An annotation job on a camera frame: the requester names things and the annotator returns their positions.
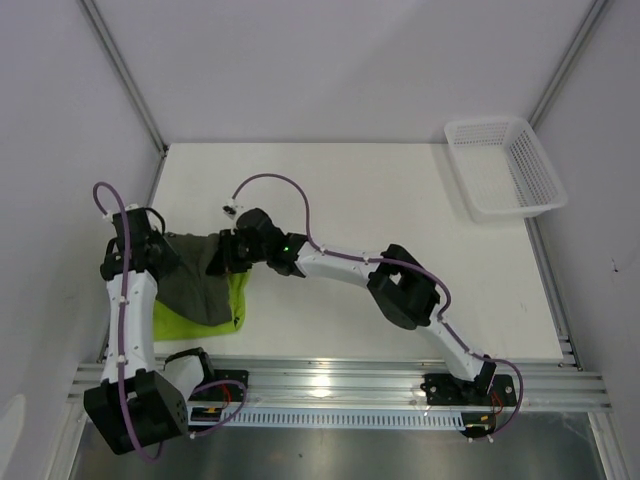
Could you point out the white plastic basket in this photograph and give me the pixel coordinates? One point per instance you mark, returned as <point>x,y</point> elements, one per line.
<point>502,170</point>

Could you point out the aluminium mounting rail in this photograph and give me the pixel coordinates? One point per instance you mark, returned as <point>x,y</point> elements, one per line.
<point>395,385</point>

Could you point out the right aluminium corner post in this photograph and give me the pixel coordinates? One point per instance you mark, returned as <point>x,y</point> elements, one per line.
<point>570,57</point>

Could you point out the left aluminium corner post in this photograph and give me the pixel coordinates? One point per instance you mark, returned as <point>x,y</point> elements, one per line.
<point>116,60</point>

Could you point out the dark olive shorts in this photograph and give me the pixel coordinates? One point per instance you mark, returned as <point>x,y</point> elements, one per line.
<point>188,291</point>

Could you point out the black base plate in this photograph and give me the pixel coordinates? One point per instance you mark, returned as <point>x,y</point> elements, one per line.
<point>446,390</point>
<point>222,385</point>

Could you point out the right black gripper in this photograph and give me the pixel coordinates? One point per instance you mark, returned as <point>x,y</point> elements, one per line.
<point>224,261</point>

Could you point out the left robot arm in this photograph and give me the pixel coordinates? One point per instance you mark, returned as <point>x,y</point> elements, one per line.
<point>136,404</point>

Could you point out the aluminium corner post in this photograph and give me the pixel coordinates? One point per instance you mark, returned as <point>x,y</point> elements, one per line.
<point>570,57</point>
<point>116,60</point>

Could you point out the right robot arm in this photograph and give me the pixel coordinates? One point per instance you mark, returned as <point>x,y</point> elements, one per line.
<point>405,293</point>

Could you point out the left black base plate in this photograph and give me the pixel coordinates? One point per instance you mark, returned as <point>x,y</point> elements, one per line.
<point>222,385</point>

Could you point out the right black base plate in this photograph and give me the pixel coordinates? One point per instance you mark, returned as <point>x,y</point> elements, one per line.
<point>446,390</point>

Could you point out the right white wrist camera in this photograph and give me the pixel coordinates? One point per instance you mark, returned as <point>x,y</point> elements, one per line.
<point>232,209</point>

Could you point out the lime green shorts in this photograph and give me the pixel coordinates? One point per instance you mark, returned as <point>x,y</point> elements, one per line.
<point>169,326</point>

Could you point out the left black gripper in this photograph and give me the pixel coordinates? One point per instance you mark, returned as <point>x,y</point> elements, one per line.
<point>171,256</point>

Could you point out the white slotted cable duct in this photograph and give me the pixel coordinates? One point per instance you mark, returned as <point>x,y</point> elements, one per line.
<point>348,419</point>

